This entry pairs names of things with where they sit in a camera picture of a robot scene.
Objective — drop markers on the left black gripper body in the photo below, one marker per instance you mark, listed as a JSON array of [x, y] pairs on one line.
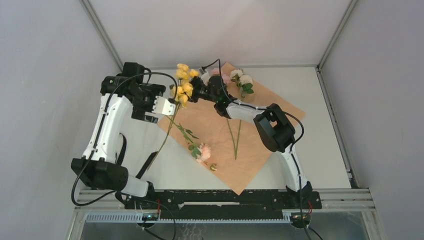
[[145, 102]]

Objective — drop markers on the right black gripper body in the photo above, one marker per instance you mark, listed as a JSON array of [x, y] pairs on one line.
[[201, 91]]

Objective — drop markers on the pink fake flower stem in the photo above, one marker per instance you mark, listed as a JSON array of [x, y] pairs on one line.
[[221, 107]]

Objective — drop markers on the white fake flower stem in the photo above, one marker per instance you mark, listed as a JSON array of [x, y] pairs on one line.
[[244, 83]]

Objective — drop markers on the yellow fake flower stem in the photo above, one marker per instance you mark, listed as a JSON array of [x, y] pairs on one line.
[[180, 93]]

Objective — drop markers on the orange wrapping paper sheet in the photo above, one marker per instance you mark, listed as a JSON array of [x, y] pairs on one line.
[[202, 119]]

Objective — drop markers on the peach fake flower stem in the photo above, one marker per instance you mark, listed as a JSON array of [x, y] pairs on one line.
[[201, 152]]

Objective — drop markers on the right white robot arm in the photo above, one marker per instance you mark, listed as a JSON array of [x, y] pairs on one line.
[[273, 125]]

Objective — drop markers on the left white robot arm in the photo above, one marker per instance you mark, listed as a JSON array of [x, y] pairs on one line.
[[99, 167]]

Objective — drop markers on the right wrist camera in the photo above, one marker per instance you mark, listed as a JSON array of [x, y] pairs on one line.
[[205, 75]]

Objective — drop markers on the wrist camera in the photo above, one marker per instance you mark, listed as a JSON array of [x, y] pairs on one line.
[[205, 75], [131, 69]]

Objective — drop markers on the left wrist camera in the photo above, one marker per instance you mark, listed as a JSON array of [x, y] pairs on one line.
[[131, 69]]

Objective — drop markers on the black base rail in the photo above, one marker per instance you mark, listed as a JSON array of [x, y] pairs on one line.
[[198, 205]]

